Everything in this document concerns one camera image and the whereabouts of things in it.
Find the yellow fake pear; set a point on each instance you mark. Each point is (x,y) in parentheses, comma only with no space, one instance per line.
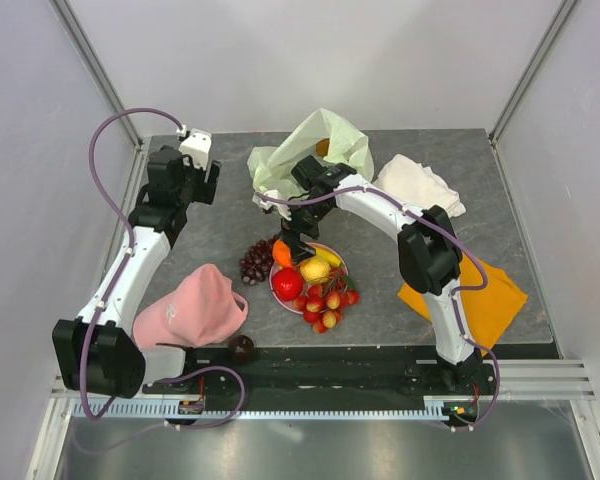
(315,270)

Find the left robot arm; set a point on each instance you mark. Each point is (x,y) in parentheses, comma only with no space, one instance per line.
(96,351)

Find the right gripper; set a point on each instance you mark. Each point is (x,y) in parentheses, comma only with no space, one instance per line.
(291,230)

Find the left aluminium frame post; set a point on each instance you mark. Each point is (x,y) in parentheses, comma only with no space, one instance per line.
(86,51)

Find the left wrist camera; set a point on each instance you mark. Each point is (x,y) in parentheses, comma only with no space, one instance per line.
(195,146)

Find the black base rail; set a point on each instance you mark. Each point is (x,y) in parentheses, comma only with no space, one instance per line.
(410,370)

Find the orange fake fruit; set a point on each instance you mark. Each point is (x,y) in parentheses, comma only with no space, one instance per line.
(281,254)

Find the orange folded cloth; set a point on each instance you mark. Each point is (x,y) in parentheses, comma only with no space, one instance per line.
(489,311)

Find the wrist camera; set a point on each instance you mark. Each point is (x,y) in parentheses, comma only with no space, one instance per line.
(195,146)
(269,202)

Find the pink baseball cap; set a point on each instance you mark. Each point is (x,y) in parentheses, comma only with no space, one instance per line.
(202,310)

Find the dark purple fake plum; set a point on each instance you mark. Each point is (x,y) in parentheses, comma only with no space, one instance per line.
(241,349)

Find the right aluminium frame post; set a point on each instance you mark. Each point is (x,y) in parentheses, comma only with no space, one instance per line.
(540,55)

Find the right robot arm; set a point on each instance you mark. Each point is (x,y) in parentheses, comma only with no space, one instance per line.
(429,254)

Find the yellow fake banana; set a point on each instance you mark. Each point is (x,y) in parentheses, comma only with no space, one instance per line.
(332,259)

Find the white cable duct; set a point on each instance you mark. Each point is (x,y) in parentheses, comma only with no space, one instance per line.
(172,409)

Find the pink plate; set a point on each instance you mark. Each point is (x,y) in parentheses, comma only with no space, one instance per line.
(290,305)

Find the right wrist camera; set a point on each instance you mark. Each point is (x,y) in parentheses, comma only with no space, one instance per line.
(269,202)

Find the dark grape bunch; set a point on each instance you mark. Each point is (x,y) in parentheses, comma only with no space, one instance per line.
(256,263)

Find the translucent green plastic bag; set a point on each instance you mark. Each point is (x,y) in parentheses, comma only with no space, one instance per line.
(271,167)

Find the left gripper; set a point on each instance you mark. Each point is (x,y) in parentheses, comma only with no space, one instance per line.
(206,190)

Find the white folded towel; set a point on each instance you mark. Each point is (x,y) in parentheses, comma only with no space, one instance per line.
(418,185)

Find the red fake apple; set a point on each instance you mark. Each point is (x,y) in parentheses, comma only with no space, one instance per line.
(287,284)

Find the red strawberry bunch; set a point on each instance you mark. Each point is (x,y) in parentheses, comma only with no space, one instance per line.
(322,305)

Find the brown fake kiwi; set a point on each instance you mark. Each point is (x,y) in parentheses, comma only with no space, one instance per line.
(322,148)

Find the aluminium frame post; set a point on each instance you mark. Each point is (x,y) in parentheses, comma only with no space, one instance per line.
(86,51)
(540,55)

